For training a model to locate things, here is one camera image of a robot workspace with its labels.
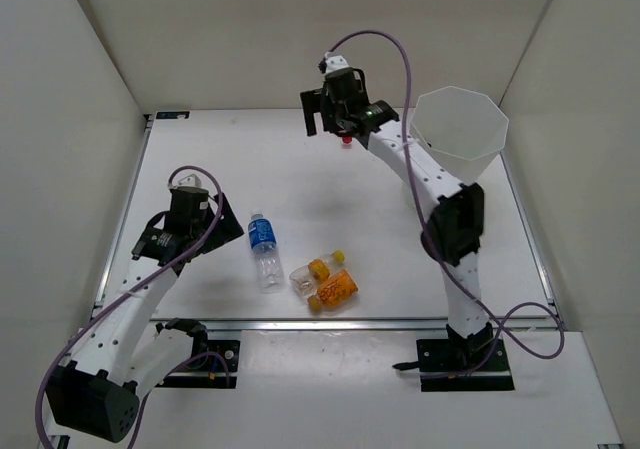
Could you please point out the clear bottle yellow cap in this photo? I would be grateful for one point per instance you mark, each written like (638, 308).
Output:
(306, 279)

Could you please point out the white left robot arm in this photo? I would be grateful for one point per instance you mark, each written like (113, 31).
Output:
(99, 387)

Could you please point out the orange label juice bottle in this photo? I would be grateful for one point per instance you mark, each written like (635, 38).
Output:
(333, 292)

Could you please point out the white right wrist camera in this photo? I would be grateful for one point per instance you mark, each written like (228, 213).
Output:
(331, 63)

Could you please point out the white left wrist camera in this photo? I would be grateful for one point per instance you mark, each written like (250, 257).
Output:
(189, 181)

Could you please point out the aluminium table edge rail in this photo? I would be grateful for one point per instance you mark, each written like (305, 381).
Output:
(323, 324)

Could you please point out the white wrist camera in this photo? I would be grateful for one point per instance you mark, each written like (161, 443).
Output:
(331, 63)
(189, 181)

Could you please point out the small dark table sticker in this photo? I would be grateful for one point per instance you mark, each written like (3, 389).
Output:
(172, 115)

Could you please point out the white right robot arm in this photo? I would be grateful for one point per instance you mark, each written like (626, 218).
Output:
(450, 212)

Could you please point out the blue label water bottle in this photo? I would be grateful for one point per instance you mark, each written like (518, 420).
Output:
(265, 251)

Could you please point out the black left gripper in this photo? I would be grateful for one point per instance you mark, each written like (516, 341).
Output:
(229, 229)

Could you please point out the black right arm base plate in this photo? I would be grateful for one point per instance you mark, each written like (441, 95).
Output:
(441, 370)

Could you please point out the white octagonal bin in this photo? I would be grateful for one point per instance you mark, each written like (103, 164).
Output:
(462, 130)

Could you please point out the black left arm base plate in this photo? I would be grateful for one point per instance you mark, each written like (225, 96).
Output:
(217, 363)

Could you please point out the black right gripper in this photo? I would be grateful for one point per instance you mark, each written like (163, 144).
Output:
(324, 99)

